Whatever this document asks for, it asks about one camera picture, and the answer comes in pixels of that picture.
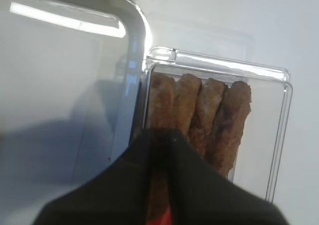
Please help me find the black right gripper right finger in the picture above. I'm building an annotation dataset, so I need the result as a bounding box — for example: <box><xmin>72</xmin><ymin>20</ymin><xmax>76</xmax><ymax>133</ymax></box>
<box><xmin>159</xmin><ymin>129</ymin><xmax>288</xmax><ymax>225</ymax></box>

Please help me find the clear patty and tomato container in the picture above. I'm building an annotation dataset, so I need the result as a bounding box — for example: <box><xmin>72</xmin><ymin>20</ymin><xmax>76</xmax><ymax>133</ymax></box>
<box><xmin>135</xmin><ymin>46</ymin><xmax>293</xmax><ymax>202</ymax></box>

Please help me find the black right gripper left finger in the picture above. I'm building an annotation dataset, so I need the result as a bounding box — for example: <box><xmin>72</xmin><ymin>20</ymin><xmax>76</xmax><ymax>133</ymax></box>
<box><xmin>37</xmin><ymin>129</ymin><xmax>154</xmax><ymax>225</ymax></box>

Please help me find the white paper liner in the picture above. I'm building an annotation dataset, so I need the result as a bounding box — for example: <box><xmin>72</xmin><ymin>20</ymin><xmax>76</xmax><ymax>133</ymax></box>
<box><xmin>0</xmin><ymin>18</ymin><xmax>105</xmax><ymax>191</ymax></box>

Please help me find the white metal tray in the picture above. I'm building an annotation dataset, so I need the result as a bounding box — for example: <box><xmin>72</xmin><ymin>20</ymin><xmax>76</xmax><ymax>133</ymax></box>
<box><xmin>0</xmin><ymin>0</ymin><xmax>152</xmax><ymax>222</ymax></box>

